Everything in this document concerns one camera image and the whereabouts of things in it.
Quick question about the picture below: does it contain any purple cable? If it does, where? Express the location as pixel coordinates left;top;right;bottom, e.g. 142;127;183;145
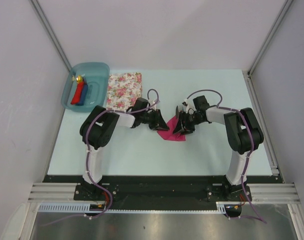
186;89;269;225
39;88;160;227

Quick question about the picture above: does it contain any black knife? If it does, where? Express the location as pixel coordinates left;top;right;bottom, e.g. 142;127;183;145
175;106;180;119

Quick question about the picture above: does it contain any blue marker pen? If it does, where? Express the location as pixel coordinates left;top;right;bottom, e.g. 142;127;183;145
76;84;88;106

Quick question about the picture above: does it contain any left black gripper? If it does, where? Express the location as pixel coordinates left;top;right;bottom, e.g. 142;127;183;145
140;109;169;131

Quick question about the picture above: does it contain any gold foil candy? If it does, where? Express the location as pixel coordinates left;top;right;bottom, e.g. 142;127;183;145
72;75;84;84

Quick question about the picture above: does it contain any floral cloth mat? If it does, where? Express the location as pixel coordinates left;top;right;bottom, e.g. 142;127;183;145
106;72;142;111

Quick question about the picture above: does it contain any aluminium frame rail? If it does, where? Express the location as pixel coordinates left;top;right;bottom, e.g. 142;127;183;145
28;183;77;203

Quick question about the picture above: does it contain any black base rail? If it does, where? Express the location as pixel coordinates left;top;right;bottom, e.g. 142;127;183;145
43;174;284;212

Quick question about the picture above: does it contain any red marker pen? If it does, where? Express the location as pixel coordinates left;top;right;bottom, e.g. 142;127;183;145
70;82;84;105

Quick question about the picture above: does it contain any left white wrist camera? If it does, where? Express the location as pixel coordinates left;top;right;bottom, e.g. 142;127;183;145
149;99;159;110

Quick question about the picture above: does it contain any teal plastic bin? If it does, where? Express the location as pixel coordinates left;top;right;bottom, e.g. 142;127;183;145
61;62;109;113

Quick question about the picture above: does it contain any magenta paper napkin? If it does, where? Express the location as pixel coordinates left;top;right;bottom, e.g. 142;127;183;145
157;116;186;142

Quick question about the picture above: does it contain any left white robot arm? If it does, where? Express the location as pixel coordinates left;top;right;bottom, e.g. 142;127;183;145
79;97;170;200

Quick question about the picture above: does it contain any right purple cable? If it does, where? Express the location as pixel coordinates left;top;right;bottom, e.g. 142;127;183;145
186;89;269;225

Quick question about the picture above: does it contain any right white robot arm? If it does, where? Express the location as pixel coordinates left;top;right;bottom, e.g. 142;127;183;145
173;96;264;201

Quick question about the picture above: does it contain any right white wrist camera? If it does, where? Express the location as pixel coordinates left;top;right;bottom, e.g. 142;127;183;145
182;98;195;114

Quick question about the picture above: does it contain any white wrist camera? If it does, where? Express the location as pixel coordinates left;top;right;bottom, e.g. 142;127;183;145
182;98;195;114
149;99;159;110

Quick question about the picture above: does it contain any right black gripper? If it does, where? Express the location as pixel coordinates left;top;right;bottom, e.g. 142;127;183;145
173;110;204;136

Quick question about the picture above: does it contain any black fork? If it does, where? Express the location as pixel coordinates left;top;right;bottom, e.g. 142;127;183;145
178;105;184;113

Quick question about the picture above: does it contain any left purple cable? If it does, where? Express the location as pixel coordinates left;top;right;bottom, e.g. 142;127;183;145
39;88;160;227

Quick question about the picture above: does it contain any white cable duct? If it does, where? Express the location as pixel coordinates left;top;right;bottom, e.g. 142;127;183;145
38;202;227;215

